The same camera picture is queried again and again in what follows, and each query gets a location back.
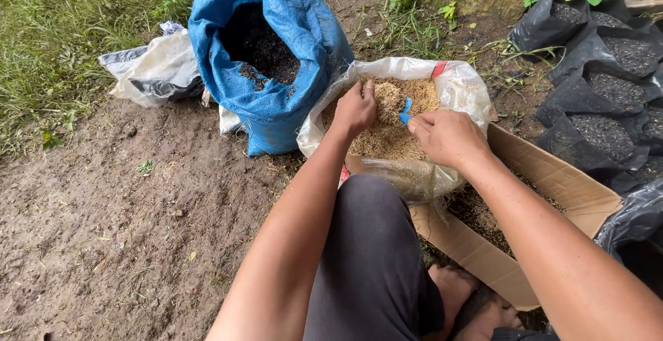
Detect translucent white woven sack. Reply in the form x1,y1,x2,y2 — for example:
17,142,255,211
296,56,492,203

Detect large black plastic bag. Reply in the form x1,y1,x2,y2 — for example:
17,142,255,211
593,179,663,300

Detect person's left hand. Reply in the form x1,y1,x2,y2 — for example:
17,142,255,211
331,79,377,138

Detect person's bare foot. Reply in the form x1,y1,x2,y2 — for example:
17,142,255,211
424,264,481,341
455,300,524,341

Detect blue woven sack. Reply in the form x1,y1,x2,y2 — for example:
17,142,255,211
188,0,356,158

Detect black charred husks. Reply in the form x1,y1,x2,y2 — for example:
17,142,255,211
220,2,301,91

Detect person's right hand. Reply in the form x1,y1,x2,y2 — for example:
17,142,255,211
406,109,493,171

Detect row of filled black polybags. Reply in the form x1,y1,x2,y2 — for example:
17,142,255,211
508,0,663,197

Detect brown cardboard box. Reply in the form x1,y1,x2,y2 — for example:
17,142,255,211
409,124,625,312

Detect small white plastic bag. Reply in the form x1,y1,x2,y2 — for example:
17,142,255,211
218,104,245,136

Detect tan rice husks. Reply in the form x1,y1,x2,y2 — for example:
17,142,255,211
321,76,441,162

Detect dark husk mix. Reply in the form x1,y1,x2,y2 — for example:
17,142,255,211
446,173,568,259

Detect crumpled white plastic bag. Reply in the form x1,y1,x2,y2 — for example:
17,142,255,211
98,20,206,108

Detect person's grey trouser leg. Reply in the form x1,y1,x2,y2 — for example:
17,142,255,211
303,174,446,341

